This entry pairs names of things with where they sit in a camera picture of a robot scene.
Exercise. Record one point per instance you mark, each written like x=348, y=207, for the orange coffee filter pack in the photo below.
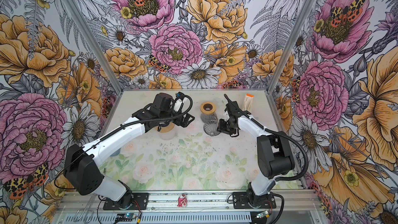
x=248, y=102

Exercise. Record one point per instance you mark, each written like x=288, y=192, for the aluminium corner post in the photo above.
x=79, y=19
x=294, y=33

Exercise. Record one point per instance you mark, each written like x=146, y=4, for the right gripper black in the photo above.
x=222, y=129

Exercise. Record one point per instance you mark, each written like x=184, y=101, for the aluminium corner post left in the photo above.
x=79, y=19

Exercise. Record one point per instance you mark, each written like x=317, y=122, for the pink small figurine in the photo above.
x=182, y=200

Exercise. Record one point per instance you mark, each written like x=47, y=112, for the wooden dripper ring stand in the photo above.
x=165, y=127

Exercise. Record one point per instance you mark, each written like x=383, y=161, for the aluminium corner post right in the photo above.
x=294, y=33

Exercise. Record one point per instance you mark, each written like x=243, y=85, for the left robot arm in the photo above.
x=82, y=163

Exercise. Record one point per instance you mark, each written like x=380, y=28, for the grey ribbed glass dripper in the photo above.
x=211, y=128

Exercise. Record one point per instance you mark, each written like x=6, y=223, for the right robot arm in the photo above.
x=274, y=154

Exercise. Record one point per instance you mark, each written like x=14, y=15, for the aluminium front rail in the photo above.
x=289, y=206

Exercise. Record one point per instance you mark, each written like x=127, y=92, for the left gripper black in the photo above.
x=185, y=123

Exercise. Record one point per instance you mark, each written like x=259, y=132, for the clear glass carafe wooden handle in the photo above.
x=168, y=135

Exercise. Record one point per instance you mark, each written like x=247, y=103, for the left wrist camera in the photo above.
x=162, y=105

